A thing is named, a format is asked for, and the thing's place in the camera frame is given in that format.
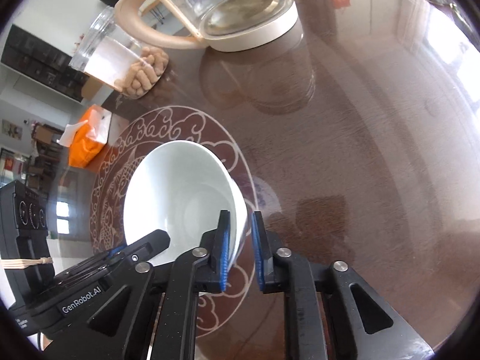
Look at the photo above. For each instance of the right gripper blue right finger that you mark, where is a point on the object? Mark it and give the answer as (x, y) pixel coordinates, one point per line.
(269, 274)

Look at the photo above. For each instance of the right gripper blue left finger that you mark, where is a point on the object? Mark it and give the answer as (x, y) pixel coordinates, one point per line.
(214, 273)

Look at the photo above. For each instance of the white bowl blue characters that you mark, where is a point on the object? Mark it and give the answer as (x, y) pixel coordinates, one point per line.
(180, 187)

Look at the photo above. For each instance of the orange plastic bag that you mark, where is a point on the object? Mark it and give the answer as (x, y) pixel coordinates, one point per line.
(87, 137)

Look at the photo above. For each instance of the clear plastic snack jar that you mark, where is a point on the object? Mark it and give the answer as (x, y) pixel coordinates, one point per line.
(119, 61)

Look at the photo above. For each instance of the black display cabinet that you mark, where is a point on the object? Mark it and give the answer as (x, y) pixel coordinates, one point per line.
(40, 61)

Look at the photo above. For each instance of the glass kettle beige handle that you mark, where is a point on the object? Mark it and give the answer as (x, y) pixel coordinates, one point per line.
(223, 25)

